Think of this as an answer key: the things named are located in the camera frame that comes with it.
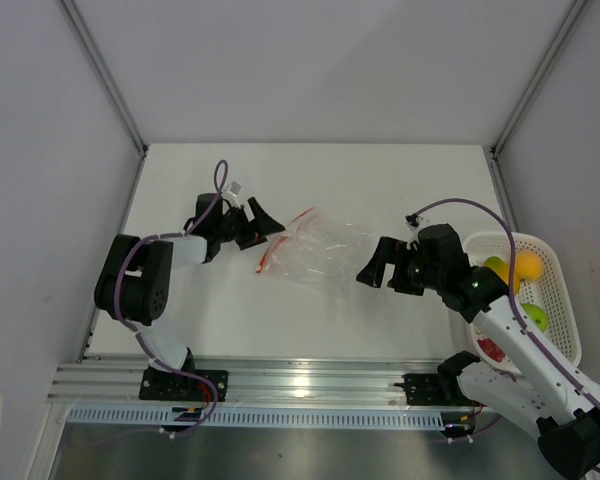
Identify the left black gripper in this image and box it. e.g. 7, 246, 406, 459
214, 198, 284, 251

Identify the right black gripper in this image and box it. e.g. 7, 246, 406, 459
356, 237, 444, 297

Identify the clear zip top bag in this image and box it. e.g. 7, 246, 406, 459
256, 207, 373, 297

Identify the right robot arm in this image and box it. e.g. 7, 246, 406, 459
356, 224, 600, 479

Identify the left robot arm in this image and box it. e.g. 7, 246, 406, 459
94, 193, 284, 400

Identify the yellow green mango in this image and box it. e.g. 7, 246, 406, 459
483, 256, 521, 294

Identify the red grape bunch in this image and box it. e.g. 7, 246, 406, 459
477, 338, 506, 363

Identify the orange fruit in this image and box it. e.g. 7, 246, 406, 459
514, 250, 544, 282

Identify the white perforated plastic basket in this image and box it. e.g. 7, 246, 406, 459
463, 231, 582, 366

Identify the green apple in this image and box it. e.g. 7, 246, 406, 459
521, 303, 549, 332

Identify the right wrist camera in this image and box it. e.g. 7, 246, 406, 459
405, 214, 430, 241

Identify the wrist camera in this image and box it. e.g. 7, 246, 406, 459
223, 181, 242, 208
405, 214, 430, 241

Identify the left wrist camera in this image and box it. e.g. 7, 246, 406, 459
223, 181, 242, 208

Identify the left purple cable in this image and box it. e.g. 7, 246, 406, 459
114, 159, 219, 441

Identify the purple cable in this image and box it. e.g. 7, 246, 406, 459
114, 159, 219, 441
404, 198, 600, 476

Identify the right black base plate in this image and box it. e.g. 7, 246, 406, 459
394, 373, 475, 407

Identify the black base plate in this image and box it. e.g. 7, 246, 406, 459
394, 373, 475, 407
139, 367, 229, 403

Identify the aluminium mounting rail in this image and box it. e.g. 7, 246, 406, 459
47, 355, 441, 408

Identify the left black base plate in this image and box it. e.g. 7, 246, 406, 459
139, 367, 229, 403

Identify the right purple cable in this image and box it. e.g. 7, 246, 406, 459
404, 198, 600, 476

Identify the white slotted cable duct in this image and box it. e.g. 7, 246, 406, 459
66, 404, 445, 431

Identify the left corner frame post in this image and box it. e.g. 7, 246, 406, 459
56, 0, 147, 154

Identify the corner frame post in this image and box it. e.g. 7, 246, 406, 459
490, 0, 593, 161
56, 0, 147, 154

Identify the right corner frame post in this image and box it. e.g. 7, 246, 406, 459
490, 0, 593, 161

